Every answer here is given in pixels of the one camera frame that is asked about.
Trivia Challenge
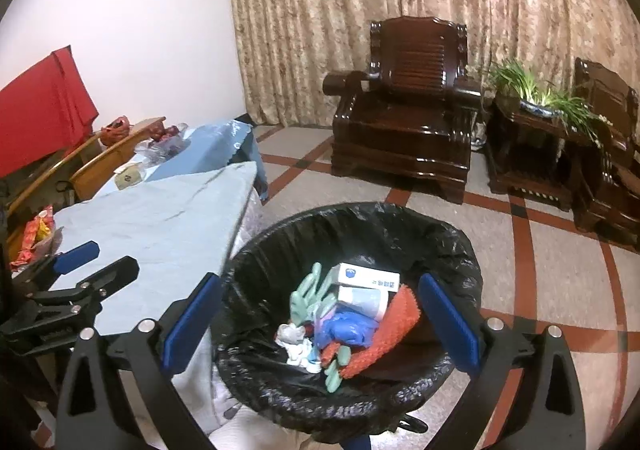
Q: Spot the grey table cloth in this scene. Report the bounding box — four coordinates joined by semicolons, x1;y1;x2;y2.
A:
49;161;260;431

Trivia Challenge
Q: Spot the small tissue box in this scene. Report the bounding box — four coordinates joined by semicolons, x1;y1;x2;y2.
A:
114;163;145;190

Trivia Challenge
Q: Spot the glass fruit bowl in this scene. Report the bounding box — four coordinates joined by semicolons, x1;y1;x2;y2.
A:
134;123;190;166

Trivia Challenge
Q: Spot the light blue table cloth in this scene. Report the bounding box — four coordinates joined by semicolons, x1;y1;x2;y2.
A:
96;120;269;201

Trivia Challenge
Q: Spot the dark wooden armchair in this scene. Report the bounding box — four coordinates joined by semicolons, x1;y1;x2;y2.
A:
573;58;639;250
322;16;480;203

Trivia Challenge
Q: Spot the red woven basket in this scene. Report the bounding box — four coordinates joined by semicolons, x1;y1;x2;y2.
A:
99;115;130;148

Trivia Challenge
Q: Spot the blue white paper cup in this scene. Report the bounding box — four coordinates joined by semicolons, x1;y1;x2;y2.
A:
337;285;390;321

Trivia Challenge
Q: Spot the wooden chair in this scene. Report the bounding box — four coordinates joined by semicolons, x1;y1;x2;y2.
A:
1;133;102;225
70;117;165;201

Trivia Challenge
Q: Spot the black lined trash bin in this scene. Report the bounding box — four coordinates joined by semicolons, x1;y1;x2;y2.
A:
212;202;483;444

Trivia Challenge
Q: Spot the red yellow snack bag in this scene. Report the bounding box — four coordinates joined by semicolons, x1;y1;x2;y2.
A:
11;204;55;270

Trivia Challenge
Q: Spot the beige patterned curtain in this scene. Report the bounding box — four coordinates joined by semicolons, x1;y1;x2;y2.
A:
231;0;639;125

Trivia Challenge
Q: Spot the green white wrapper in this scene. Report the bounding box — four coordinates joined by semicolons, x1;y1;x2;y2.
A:
321;342;352;394

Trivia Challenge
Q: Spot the white tissue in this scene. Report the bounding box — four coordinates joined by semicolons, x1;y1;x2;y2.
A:
274;323;321;374

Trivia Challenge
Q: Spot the blue plastic bag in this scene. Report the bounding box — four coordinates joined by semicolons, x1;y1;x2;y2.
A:
314;309;378;349

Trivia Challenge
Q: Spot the red cloth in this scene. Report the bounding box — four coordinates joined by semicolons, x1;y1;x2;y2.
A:
0;46;99;176

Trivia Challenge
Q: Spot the red plastic bag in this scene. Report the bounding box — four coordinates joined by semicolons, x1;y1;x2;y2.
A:
303;322;321;338

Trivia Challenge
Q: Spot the orange spiky mat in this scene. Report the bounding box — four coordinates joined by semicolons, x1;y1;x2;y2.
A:
341;285;421;380

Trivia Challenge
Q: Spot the green rubber glove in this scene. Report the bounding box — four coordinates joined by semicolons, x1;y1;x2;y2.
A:
288;262;337;327

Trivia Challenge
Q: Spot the green potted plant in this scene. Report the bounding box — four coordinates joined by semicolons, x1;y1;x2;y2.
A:
488;58;599;140

